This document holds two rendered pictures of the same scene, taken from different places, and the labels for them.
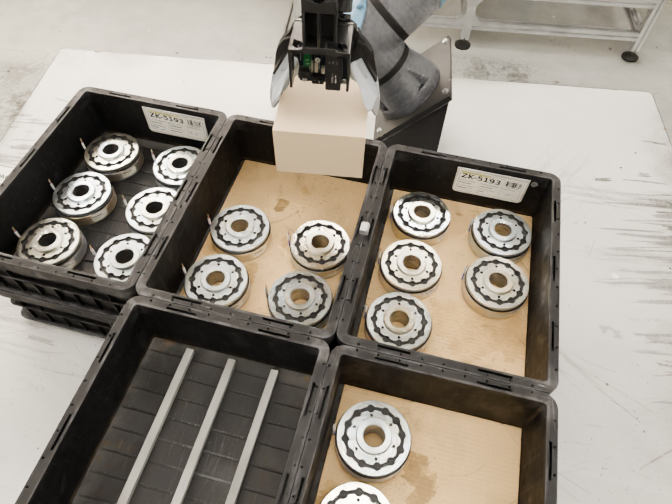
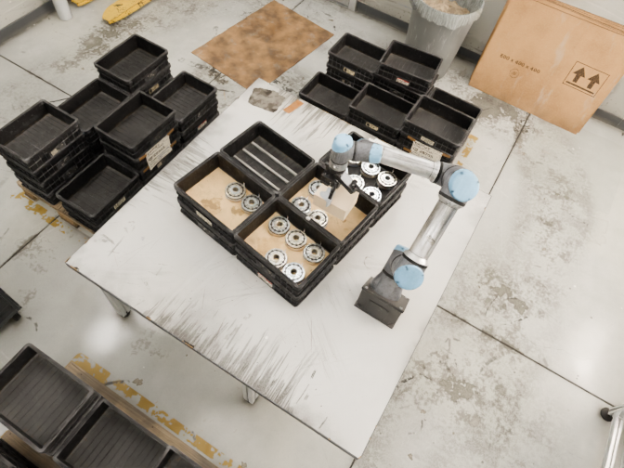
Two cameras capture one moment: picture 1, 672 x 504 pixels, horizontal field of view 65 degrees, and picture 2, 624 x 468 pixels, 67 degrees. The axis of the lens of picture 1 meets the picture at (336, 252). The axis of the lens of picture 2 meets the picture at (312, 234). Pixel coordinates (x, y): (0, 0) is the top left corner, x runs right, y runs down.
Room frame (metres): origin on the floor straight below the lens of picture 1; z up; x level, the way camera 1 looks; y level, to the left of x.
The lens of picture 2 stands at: (0.92, -1.18, 2.77)
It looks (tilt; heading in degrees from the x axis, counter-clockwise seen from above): 58 degrees down; 109
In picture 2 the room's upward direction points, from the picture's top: 10 degrees clockwise
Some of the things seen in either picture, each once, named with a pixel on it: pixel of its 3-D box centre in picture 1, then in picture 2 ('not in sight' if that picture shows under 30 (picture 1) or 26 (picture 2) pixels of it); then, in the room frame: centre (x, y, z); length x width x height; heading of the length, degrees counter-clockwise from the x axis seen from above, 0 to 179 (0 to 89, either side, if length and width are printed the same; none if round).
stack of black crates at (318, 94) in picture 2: not in sight; (330, 104); (0.02, 1.37, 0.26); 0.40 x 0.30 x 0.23; 176
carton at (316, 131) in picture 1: (325, 115); (335, 198); (0.59, 0.02, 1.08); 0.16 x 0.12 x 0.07; 176
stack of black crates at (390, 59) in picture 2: not in sight; (403, 84); (0.44, 1.74, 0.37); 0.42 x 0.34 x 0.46; 176
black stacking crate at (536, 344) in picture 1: (452, 270); (286, 246); (0.48, -0.19, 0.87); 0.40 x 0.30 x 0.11; 167
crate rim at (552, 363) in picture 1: (458, 253); (287, 240); (0.48, -0.19, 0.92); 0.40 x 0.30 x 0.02; 167
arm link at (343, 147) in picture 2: not in sight; (342, 149); (0.57, 0.02, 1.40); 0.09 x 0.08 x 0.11; 22
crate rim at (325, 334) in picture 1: (274, 214); (328, 201); (0.54, 0.10, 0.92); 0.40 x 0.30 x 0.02; 167
